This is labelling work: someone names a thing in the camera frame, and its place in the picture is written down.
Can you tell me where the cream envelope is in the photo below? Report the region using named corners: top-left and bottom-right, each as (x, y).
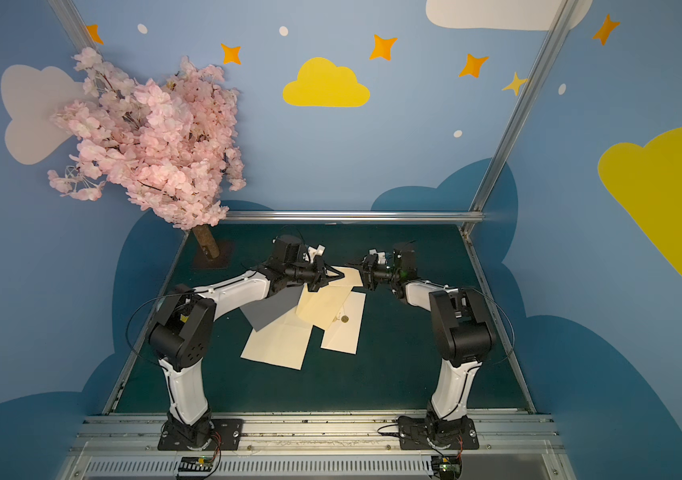
top-left (296, 267), bottom-right (362, 330)

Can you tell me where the white envelope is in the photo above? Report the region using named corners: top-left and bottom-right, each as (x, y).
top-left (321, 292), bottom-right (366, 355)

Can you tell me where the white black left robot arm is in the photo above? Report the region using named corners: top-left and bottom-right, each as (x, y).
top-left (146, 235), bottom-right (347, 451)

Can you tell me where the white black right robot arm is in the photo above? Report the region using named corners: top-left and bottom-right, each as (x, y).
top-left (353, 243), bottom-right (496, 451)

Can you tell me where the grey envelope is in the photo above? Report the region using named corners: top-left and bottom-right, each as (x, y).
top-left (240, 287), bottom-right (303, 331)

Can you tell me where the cream paper sheet near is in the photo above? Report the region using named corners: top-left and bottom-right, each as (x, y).
top-left (241, 309), bottom-right (313, 370)

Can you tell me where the brown artificial tree trunk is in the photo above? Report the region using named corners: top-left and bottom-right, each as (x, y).
top-left (191, 225), bottom-right (220, 262)

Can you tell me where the pink cherry blossom tree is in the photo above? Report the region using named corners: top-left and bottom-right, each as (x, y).
top-left (47, 47), bottom-right (246, 231)

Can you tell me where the right green circuit board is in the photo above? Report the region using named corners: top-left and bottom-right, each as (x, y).
top-left (430, 456), bottom-right (462, 480)

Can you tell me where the green circuit board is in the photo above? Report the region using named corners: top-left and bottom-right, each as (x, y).
top-left (175, 456), bottom-right (220, 480)
top-left (430, 456), bottom-right (462, 480)

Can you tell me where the left green circuit board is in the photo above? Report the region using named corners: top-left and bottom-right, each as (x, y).
top-left (175, 456), bottom-right (220, 480)

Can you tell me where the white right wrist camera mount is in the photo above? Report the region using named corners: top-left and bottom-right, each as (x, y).
top-left (369, 249), bottom-right (387, 265)

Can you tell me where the aluminium back frame rail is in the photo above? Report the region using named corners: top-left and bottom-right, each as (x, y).
top-left (224, 210), bottom-right (484, 224)

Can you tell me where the dark metal tree base plate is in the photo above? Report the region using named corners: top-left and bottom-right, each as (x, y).
top-left (190, 239), bottom-right (236, 271)

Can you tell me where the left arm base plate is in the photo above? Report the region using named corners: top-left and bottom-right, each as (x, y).
top-left (157, 416), bottom-right (244, 451)

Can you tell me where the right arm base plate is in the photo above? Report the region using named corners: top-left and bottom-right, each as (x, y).
top-left (396, 416), bottom-right (480, 451)

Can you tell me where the aluminium front rail platform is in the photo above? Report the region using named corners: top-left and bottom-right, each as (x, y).
top-left (58, 409), bottom-right (576, 479)

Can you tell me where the aluminium right corner post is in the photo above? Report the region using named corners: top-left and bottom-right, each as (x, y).
top-left (469, 0), bottom-right (581, 217)

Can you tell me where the aluminium corner post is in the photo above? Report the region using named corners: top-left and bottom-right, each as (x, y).
top-left (47, 0), bottom-right (97, 52)
top-left (469, 0), bottom-right (581, 217)

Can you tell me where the aluminium left corner post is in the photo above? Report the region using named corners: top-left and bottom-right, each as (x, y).
top-left (47, 0), bottom-right (97, 52)

